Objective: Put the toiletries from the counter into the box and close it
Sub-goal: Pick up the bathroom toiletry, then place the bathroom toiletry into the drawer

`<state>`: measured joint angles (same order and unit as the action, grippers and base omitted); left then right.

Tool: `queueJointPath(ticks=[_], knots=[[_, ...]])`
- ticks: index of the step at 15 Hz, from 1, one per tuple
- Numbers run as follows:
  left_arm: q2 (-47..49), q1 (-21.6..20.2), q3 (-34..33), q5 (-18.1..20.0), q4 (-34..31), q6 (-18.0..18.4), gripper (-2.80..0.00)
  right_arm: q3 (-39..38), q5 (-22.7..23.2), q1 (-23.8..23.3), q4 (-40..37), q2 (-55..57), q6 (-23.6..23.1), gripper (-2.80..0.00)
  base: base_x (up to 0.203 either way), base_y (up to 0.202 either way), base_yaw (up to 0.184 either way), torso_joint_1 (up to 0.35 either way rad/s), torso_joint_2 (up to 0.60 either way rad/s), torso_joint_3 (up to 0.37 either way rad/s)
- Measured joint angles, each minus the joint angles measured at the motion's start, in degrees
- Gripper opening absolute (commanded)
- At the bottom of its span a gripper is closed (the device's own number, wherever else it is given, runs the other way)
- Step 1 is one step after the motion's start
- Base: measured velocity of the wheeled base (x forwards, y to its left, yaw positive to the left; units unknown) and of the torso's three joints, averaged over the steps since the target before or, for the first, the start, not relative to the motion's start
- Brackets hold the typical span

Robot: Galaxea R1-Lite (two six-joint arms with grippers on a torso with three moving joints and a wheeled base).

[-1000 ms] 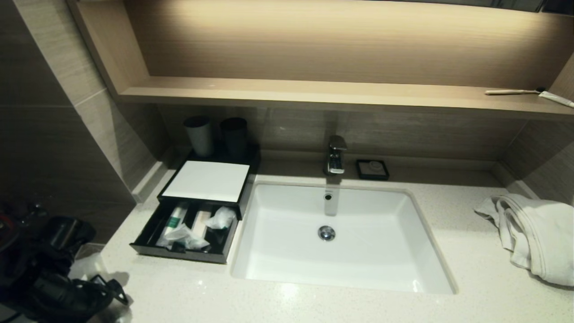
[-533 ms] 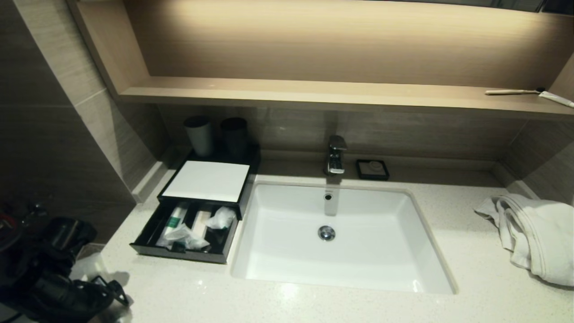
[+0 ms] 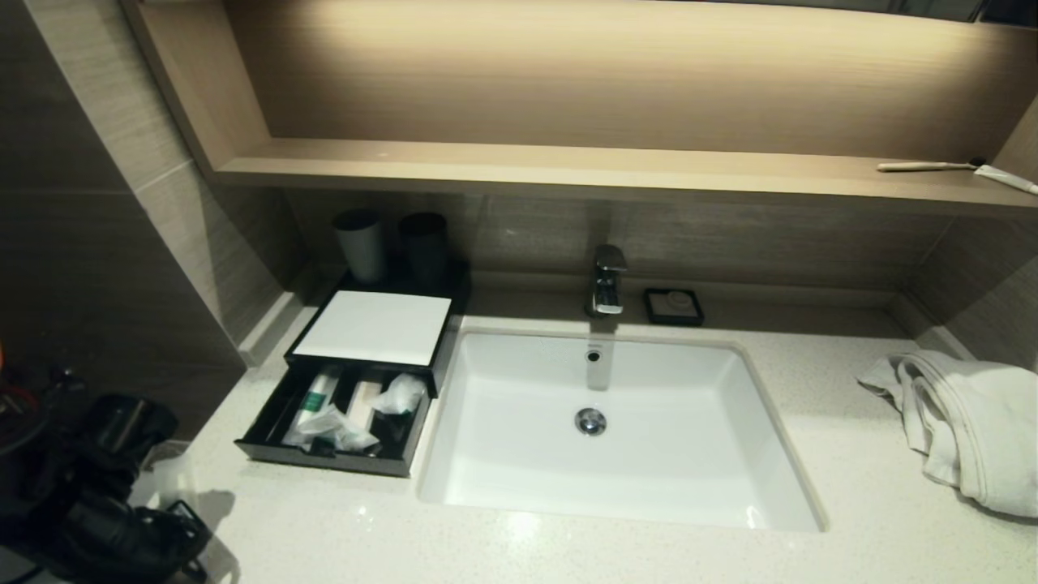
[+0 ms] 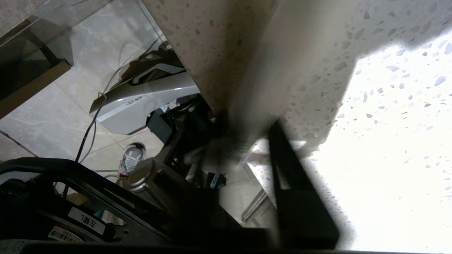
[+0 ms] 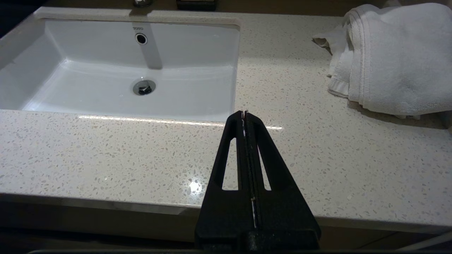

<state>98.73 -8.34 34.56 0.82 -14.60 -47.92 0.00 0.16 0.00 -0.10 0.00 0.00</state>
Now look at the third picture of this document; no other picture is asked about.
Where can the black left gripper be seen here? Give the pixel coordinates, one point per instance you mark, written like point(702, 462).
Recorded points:
point(122, 539)

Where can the clear plastic sachet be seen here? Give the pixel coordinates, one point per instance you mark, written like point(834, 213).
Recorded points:
point(399, 395)

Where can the dark grey cup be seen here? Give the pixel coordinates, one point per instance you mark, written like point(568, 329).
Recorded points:
point(423, 243)

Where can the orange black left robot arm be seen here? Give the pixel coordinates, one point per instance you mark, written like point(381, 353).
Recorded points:
point(32, 487)

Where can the black lacquer storage box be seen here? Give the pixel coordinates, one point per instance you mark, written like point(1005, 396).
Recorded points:
point(450, 280)

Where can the flat clear sealed packet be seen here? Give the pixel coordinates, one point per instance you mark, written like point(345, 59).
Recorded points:
point(300, 436)

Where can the white tube green label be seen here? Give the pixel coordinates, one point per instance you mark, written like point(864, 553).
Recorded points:
point(316, 397)

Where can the white packet green print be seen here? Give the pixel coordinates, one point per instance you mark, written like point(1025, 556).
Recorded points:
point(345, 430)

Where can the beige wrapped bar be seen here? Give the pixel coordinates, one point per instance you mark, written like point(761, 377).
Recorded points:
point(363, 404)

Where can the light grey cup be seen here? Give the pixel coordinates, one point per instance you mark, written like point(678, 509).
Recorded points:
point(361, 251)

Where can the chrome drain plug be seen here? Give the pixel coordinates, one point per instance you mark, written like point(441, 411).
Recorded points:
point(590, 422)

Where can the chrome faucet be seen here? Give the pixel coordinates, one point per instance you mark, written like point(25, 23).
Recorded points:
point(606, 284)

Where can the white sink basin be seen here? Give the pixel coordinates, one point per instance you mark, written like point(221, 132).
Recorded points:
point(689, 438)

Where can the black soap dish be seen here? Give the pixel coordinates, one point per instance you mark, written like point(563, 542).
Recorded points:
point(653, 312)

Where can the wooden shelf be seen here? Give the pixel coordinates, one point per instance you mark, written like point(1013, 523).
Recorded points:
point(568, 169)

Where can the round white soap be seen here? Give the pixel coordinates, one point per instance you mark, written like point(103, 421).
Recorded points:
point(677, 304)

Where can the white towel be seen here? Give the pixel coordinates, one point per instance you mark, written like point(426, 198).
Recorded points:
point(973, 422)

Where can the white toothbrush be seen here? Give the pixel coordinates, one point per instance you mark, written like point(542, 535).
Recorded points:
point(916, 166)

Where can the white toothpaste tube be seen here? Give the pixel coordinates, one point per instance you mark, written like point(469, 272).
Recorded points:
point(1005, 178)

